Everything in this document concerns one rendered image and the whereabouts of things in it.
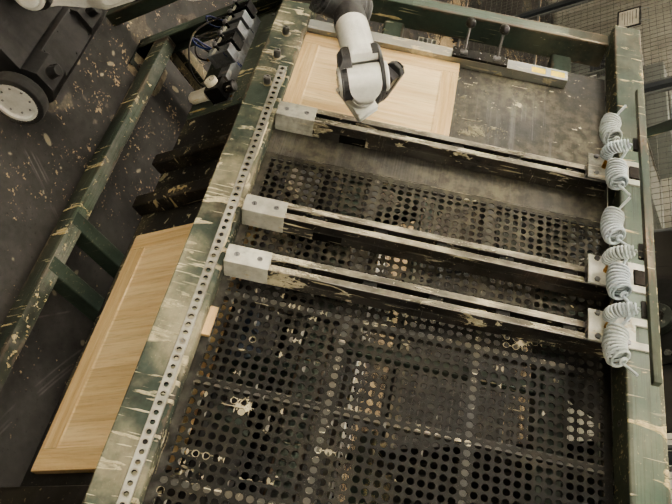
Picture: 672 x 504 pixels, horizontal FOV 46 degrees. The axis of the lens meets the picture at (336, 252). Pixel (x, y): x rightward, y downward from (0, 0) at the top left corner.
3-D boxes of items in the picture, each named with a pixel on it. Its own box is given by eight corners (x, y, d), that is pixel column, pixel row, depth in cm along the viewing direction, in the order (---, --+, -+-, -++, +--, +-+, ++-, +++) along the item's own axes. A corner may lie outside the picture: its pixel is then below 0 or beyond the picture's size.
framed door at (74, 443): (140, 239, 284) (136, 235, 283) (264, 211, 258) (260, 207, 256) (35, 474, 230) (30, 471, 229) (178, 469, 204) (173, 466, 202)
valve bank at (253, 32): (205, 0, 288) (258, -21, 277) (227, 31, 297) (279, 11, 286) (161, 89, 258) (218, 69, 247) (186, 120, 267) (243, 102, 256)
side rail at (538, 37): (321, 1, 308) (324, -23, 300) (598, 58, 304) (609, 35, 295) (318, 10, 305) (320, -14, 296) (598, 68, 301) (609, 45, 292)
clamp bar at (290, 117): (280, 112, 261) (283, 55, 241) (634, 187, 256) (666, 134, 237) (273, 133, 255) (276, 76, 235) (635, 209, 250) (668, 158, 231)
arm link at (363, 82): (378, 107, 218) (387, 100, 199) (341, 112, 218) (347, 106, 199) (372, 69, 217) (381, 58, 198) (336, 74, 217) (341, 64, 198)
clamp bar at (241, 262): (231, 252, 225) (230, 198, 205) (642, 342, 220) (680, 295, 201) (221, 280, 219) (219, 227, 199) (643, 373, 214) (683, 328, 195)
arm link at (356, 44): (390, 60, 194) (374, 8, 208) (338, 68, 194) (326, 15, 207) (390, 96, 203) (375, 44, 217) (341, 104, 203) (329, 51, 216)
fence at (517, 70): (309, 27, 289) (310, 18, 285) (564, 80, 285) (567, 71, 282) (306, 35, 286) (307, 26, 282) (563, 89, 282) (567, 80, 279)
